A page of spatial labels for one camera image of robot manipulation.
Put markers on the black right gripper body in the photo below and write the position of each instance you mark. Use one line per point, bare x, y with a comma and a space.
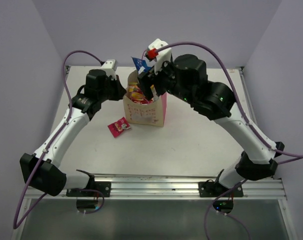
164, 80

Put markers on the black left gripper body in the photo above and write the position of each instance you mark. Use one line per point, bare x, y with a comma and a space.
111, 91

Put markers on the blue chips bag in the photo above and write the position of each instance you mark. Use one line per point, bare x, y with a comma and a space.
140, 65

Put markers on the Fox's fruit candy bag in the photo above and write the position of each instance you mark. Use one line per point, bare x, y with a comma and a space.
136, 95

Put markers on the beige Cakes paper bag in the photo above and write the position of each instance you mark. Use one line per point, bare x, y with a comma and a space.
152, 114

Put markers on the small pink snack packet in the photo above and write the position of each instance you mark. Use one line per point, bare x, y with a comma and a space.
118, 127

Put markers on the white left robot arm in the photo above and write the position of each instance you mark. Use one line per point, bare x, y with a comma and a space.
41, 170

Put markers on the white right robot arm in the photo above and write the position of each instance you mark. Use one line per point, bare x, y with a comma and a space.
217, 102

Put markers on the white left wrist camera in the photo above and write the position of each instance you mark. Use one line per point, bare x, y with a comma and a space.
110, 67

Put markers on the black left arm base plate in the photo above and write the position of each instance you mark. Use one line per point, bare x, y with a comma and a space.
95, 189

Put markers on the aluminium table edge rail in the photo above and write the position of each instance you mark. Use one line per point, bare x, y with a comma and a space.
157, 187

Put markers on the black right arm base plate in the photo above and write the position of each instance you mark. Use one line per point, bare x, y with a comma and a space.
211, 189

